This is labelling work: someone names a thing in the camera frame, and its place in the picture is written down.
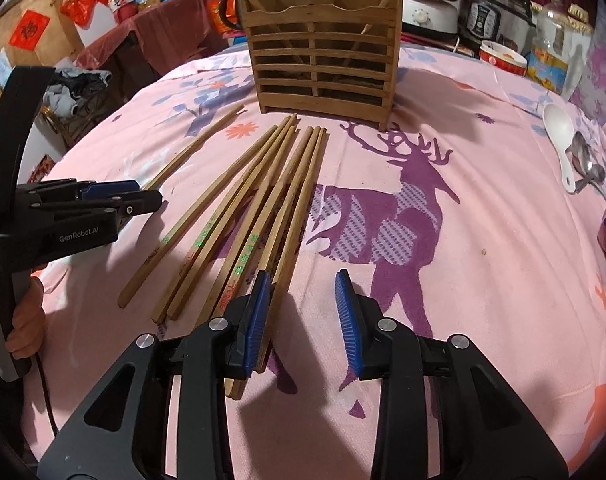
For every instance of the red cloth covered table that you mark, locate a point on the red cloth covered table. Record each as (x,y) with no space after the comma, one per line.
(173,25)

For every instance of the slatted wooden utensil holder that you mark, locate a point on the slatted wooden utensil holder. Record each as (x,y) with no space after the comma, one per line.
(323,65)

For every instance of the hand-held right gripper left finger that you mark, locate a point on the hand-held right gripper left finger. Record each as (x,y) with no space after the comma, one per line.
(255,330)

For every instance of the person's left hand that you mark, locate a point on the person's left hand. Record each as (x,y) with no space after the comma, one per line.
(28,325)

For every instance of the blue face mask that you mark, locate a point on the blue face mask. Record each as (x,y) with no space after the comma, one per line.
(3,62)

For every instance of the pile of grey clothes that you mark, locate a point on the pile of grey clothes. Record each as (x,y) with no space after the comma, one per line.
(75,85)

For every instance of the cooking oil bottle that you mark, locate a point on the cooking oil bottle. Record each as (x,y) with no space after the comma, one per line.
(550,55)

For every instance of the red square paper decoration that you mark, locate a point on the red square paper decoration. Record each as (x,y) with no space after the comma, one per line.
(29,30)

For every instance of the white plastic spoon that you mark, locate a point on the white plastic spoon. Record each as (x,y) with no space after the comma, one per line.
(558,130)

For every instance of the red and white bowl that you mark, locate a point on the red and white bowl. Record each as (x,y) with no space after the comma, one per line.
(503,57)

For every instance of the purple floral cloth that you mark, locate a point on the purple floral cloth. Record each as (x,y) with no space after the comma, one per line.
(605,60)

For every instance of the metal spoon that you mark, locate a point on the metal spoon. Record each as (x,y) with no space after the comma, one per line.
(592,172)
(579,152)

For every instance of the glass jar with gold lid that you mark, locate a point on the glass jar with gold lid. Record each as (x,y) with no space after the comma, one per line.
(580,20)

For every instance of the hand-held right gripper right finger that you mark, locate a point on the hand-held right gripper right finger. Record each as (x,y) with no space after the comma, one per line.
(348,330)

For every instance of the bunch of wooden chopsticks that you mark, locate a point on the bunch of wooden chopsticks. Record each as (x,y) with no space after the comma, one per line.
(303,170)

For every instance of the red hanging decorations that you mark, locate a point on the red hanging decorations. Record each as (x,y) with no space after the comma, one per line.
(93,0)

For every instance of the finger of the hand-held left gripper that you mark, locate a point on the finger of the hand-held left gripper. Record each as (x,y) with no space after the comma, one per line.
(143,204)
(108,189)

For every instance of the white electric cooker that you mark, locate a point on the white electric cooker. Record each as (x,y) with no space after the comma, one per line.
(428,15)

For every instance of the silver black pressure cooker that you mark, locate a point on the silver black pressure cooker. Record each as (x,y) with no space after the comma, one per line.
(493,15)

